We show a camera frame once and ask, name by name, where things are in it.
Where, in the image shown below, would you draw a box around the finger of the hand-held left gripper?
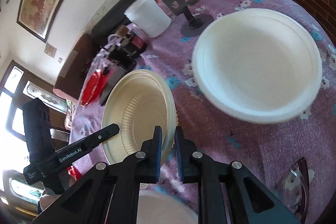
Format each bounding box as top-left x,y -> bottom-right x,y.
71,124 -> 120,156

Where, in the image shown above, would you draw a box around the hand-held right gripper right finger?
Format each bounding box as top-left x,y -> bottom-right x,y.
175,126 -> 302,224

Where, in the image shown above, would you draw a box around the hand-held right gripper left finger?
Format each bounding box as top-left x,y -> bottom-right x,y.
31,126 -> 164,224

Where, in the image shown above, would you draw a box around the cream patterned bowl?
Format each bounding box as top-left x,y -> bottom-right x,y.
101,69 -> 179,165

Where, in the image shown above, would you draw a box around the small red plate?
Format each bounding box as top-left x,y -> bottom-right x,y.
79,69 -> 109,107

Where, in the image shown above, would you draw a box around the small white bowl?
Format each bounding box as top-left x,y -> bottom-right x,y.
138,189 -> 198,224

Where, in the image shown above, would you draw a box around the person's left hand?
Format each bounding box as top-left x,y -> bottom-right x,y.
39,186 -> 66,214

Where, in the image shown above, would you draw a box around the wooden glass door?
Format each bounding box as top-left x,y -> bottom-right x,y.
0,60 -> 71,211

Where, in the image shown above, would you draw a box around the purple floral tablecloth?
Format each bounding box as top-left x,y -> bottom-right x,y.
64,0 -> 336,224

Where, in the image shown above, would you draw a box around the brown armchair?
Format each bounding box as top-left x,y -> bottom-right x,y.
53,34 -> 106,99

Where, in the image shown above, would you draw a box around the black jar with red label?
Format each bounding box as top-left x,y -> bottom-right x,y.
128,32 -> 148,54

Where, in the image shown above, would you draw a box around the wooden lid jar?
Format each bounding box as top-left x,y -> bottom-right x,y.
116,25 -> 130,39

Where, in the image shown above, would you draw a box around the dark sofa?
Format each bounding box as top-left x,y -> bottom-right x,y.
91,0 -> 164,47

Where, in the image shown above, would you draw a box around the white plastic jar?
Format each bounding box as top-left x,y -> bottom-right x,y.
124,0 -> 172,39

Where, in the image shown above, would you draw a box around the small wall plaque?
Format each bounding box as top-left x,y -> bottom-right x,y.
44,44 -> 57,58

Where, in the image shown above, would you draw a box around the purple frame eyeglasses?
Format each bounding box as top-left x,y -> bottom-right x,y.
286,156 -> 311,224

